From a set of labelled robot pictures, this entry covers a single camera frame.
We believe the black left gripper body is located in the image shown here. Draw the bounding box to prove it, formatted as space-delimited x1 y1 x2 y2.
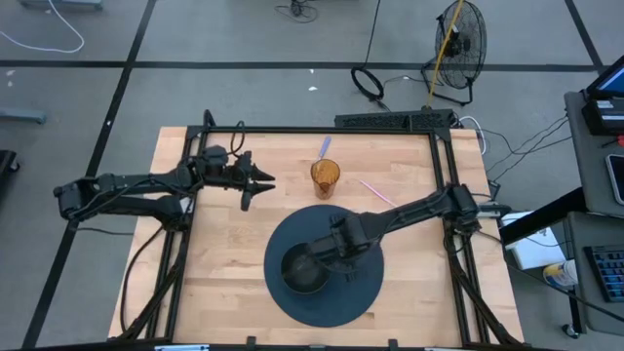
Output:
194 150 255 212

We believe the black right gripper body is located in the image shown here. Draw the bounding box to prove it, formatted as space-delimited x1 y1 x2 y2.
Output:
319 228 380 270

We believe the black round bowl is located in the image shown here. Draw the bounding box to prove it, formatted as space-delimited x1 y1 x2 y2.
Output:
279 241 333 295

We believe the pink drinking straw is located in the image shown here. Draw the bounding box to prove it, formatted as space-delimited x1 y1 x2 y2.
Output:
359 178 399 210

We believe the amber faceted plastic tumbler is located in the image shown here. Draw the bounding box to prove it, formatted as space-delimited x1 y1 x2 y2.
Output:
309 158 342 201

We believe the dark blue round woven placemat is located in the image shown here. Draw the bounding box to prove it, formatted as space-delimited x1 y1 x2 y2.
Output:
263 203 386 329

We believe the black perforated power box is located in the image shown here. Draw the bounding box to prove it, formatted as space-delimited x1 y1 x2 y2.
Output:
333 107 456 133

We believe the white box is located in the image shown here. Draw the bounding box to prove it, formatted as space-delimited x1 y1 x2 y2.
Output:
500 210 567 272

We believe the black beam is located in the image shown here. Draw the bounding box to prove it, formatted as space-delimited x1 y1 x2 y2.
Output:
497 186 589 247

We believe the yellow pole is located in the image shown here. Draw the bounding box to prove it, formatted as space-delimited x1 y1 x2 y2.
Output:
426 0 465 109

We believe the white labelled canister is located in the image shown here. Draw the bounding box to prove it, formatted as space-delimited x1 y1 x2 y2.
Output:
541 258 580 290

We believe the black floor fan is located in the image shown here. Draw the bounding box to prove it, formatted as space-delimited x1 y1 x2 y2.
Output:
419 0 488 107

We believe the grey side table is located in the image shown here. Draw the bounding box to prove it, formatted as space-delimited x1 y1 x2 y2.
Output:
564 90 624 219

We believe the black keyboard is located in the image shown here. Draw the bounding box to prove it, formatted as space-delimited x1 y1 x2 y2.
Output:
582 243 624 304

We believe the black smartphone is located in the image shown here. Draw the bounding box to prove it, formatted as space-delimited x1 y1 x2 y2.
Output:
604 152 624 207

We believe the black device box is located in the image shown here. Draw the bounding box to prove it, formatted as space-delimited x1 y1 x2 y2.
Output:
581 97 624 137

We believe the black laptop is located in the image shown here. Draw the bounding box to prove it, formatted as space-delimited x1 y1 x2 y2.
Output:
584 56 624 102

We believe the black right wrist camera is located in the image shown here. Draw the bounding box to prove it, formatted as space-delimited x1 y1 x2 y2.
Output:
330 213 361 235

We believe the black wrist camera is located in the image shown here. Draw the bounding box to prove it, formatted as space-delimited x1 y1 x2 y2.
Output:
200 144 230 173
330 213 361 235

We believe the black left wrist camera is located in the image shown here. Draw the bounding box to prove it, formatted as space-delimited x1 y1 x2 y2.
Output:
200 144 230 173

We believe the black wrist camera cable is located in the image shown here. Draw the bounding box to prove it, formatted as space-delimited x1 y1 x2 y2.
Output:
228 119 247 156

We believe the black metal table frame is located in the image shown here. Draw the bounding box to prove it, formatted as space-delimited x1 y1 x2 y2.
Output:
107 109 526 351

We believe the coiled black floor cable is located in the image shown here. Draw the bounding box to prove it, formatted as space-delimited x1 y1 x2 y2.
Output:
349 0 391 111

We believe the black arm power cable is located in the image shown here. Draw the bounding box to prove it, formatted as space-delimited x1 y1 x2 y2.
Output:
118 222 170 335

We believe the tangled black floor cable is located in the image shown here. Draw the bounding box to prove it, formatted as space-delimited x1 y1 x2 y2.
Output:
273 0 319 24

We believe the short white cable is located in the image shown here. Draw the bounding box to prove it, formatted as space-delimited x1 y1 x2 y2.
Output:
456 114 488 156

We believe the white floor cable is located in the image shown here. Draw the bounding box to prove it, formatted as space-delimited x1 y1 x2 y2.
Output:
0 0 86 55

